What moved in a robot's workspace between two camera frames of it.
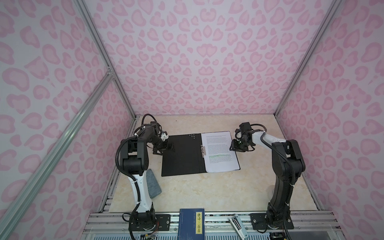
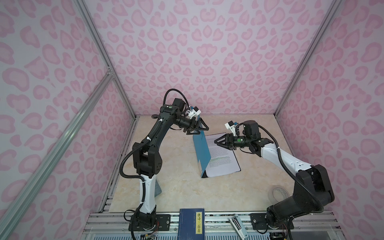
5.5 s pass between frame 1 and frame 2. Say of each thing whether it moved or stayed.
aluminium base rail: stayed
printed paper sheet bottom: stayed
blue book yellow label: stayed
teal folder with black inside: moved
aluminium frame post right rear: stayed
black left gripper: moved
